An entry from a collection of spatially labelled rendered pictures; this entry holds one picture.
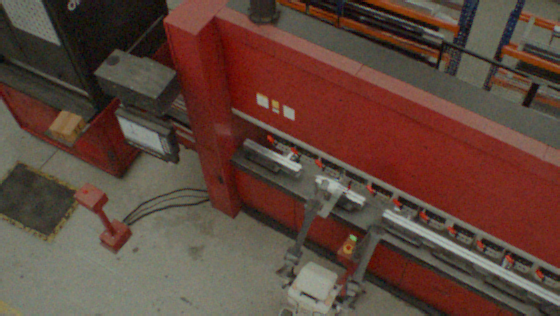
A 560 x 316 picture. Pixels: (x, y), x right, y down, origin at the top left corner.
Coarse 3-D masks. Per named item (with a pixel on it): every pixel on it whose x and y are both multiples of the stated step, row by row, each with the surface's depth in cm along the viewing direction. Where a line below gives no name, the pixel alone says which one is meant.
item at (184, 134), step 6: (180, 96) 486; (174, 102) 501; (180, 102) 495; (180, 108) 507; (174, 126) 541; (180, 126) 530; (180, 132) 543; (186, 132) 537; (180, 138) 555; (186, 138) 546; (192, 138) 539; (186, 144) 558; (192, 144) 550; (192, 150) 558
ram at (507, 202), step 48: (240, 48) 361; (240, 96) 404; (288, 96) 371; (336, 96) 342; (336, 144) 381; (384, 144) 351; (432, 144) 325; (432, 192) 360; (480, 192) 333; (528, 192) 309; (528, 240) 340
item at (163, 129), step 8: (120, 112) 397; (128, 112) 400; (136, 112) 400; (136, 120) 393; (144, 120) 393; (152, 120) 396; (160, 120) 396; (152, 128) 389; (160, 128) 389; (168, 128) 391; (160, 136) 391; (168, 136) 387; (176, 136) 404; (136, 144) 421; (168, 144) 395; (176, 144) 408; (152, 152) 418; (168, 152) 404; (176, 152) 406; (168, 160) 415; (176, 160) 411
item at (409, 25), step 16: (304, 0) 531; (320, 0) 527; (352, 0) 527; (352, 16) 516; (368, 16) 512; (384, 16) 509; (400, 16) 512; (448, 16) 512; (400, 32) 502; (416, 32) 498; (432, 32) 501
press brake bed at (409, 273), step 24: (240, 168) 464; (240, 192) 500; (264, 192) 473; (288, 192) 449; (264, 216) 525; (288, 216) 482; (312, 240) 503; (336, 240) 464; (384, 264) 448; (408, 264) 425; (384, 288) 484; (408, 288) 457; (456, 288) 411; (432, 312) 470; (456, 312) 440; (480, 312) 418; (504, 312) 399
